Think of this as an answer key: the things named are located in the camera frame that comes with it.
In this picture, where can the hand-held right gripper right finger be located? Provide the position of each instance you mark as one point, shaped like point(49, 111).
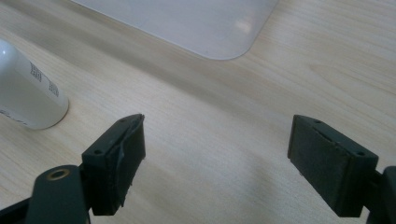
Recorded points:
point(327, 168)

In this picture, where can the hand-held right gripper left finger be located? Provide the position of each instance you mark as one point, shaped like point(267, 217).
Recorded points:
point(113, 165)

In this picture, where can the white plastic bottle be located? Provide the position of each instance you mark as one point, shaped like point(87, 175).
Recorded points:
point(28, 93)

